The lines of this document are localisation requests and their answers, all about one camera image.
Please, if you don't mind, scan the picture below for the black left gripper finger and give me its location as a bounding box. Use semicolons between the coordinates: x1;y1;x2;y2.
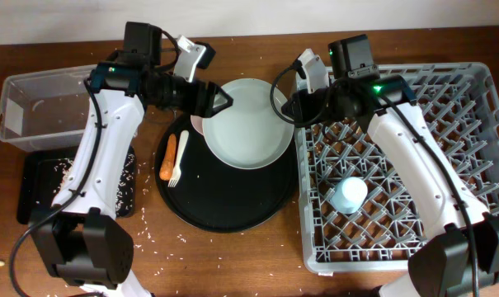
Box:
210;84;233;108
201;103;229;118

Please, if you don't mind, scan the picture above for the pink bowl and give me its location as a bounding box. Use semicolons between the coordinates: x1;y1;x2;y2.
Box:
191;115;204;135

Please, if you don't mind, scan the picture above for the white round plate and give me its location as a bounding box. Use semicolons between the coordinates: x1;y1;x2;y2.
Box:
202;78;294;170

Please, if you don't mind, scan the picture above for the light blue plastic cup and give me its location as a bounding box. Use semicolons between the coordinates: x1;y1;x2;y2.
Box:
329;177;368;215

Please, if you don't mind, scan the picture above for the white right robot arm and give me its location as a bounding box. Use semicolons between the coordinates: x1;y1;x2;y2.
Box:
278;35;499;296

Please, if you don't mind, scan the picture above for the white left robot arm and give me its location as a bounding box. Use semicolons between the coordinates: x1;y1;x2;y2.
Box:
26;21;223;296

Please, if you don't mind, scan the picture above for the grey dishwasher rack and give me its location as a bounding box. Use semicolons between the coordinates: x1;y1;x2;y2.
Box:
294;62;499;275

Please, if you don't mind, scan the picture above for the white plastic fork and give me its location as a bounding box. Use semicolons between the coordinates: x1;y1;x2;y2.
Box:
168;130;189;187

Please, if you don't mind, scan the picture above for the orange carrot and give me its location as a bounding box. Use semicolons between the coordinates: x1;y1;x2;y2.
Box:
159;134;177;181

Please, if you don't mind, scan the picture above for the round black tray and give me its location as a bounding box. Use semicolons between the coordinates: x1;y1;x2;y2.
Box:
154;115;298;233

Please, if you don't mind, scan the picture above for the pile of rice and scraps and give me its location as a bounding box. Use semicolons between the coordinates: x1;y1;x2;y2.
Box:
52;153;136;217

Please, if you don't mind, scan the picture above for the clear plastic bin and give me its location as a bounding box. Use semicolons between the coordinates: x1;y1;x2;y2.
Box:
0;64;96;152

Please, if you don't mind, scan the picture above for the black rectangular tray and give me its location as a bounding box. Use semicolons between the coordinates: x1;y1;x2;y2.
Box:
16;147;136;224

